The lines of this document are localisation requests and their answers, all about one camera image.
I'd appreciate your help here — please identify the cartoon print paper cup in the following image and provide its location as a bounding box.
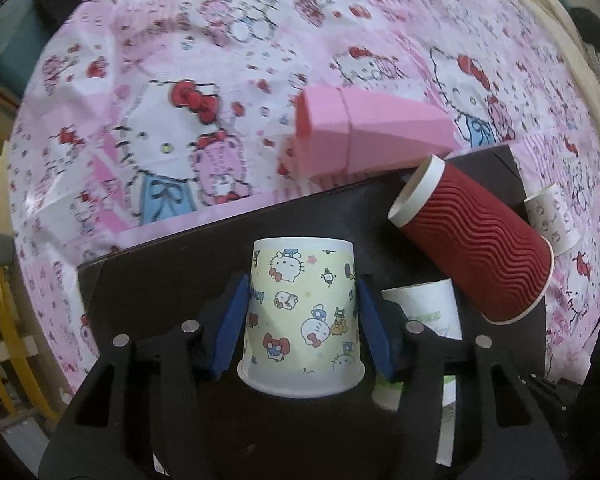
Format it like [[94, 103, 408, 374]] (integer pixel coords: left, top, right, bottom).
[[237, 236, 365, 399]]

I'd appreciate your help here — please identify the white green paper cup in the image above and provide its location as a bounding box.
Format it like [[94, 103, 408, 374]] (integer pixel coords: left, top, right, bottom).
[[372, 280, 463, 412]]

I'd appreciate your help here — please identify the red ripple paper cup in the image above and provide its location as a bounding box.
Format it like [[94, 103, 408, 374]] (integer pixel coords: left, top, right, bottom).
[[388, 155, 554, 325]]

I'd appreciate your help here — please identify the small white printed cup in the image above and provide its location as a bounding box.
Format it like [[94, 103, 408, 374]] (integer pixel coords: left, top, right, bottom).
[[524, 183, 581, 256]]

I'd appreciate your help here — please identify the black tray board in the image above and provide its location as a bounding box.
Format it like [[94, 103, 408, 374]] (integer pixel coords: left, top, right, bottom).
[[76, 142, 548, 480]]

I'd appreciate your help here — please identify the pink Hello Kitty bedsheet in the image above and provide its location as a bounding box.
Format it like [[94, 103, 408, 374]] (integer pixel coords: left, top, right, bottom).
[[8, 0, 600, 389]]

